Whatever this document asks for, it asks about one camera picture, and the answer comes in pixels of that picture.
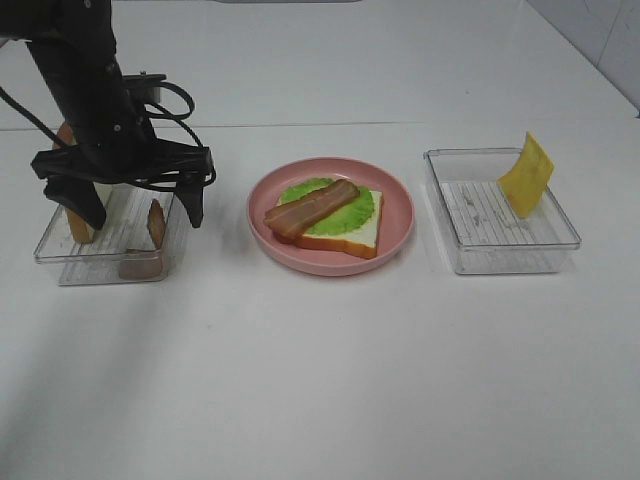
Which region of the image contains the upright bread slice left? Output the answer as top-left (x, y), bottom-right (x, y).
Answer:
top-left (57, 122), bottom-right (113, 244)

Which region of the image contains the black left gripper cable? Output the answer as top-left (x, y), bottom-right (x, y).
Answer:
top-left (0, 79), bottom-right (217, 194)

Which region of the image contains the yellow cheese slice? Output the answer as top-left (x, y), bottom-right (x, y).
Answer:
top-left (497, 131), bottom-right (554, 218)

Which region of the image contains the clear plastic tray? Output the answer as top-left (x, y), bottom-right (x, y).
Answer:
top-left (423, 147), bottom-right (581, 275)
top-left (34, 185), bottom-right (190, 286)

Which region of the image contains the bacon strip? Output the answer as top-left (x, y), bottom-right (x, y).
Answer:
top-left (118, 199), bottom-right (166, 281)
top-left (263, 179), bottom-right (360, 241)

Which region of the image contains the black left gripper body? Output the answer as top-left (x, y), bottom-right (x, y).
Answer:
top-left (31, 62), bottom-right (215, 191)

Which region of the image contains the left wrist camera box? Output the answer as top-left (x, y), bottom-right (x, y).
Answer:
top-left (123, 73), bottom-right (167, 103)

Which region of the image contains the bread slice with brown crust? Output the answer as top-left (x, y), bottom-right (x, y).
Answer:
top-left (270, 191), bottom-right (384, 259)

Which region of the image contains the pink round plate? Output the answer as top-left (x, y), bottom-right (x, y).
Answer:
top-left (247, 157), bottom-right (415, 276)

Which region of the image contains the clear left plastic tray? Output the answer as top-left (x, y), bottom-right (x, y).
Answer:
top-left (34, 185), bottom-right (190, 286)

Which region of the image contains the clear right plastic tray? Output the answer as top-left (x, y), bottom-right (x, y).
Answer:
top-left (423, 147), bottom-right (581, 275)

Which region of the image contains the green lettuce leaf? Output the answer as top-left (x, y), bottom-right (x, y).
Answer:
top-left (278, 178), bottom-right (382, 236)

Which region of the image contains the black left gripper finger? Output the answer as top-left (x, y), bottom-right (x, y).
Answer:
top-left (175, 173), bottom-right (205, 228)
top-left (44, 175), bottom-right (107, 230)

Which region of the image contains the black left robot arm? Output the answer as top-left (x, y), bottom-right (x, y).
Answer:
top-left (1, 1), bottom-right (216, 230)

